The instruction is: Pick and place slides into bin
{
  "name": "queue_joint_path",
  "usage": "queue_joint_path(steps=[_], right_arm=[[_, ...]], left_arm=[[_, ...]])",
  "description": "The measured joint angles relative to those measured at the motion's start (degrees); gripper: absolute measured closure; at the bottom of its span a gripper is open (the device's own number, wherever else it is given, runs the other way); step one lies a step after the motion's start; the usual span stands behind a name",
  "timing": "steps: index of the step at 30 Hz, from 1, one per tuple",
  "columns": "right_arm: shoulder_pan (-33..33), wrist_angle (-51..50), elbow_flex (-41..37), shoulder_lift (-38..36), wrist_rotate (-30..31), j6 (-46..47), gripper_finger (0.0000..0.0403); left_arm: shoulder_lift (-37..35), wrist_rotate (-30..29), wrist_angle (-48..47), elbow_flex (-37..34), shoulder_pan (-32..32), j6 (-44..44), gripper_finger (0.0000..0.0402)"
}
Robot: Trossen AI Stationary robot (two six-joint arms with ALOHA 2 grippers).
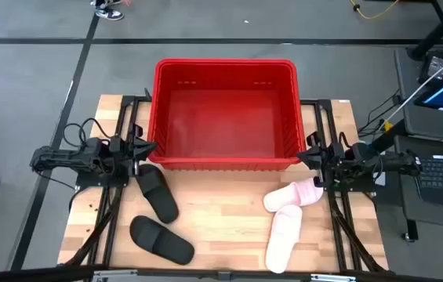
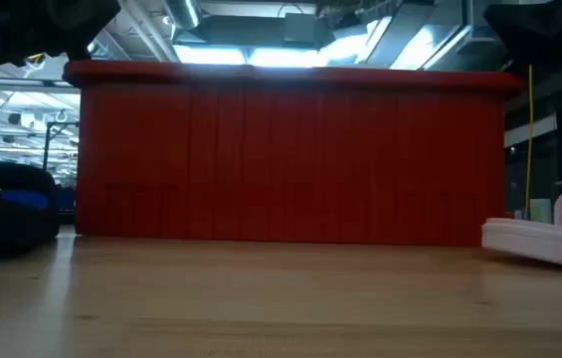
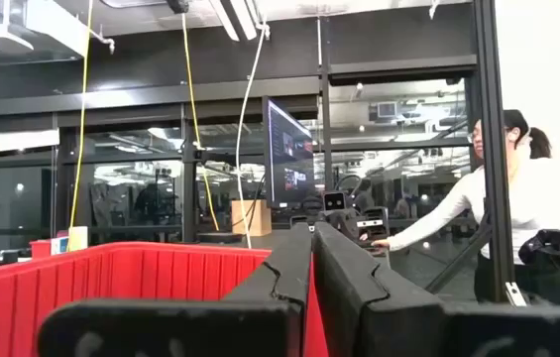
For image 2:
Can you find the pink slide sandal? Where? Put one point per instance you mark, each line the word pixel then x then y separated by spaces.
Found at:
pixel 534 241

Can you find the black metal rack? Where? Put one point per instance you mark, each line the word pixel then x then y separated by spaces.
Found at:
pixel 45 149

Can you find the red plastic bin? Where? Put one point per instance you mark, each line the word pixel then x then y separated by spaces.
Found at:
pixel 290 159

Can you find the silver ventilation duct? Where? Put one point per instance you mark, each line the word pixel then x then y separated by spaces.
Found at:
pixel 183 12

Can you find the black slide sandal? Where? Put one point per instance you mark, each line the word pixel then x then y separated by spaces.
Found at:
pixel 7 224

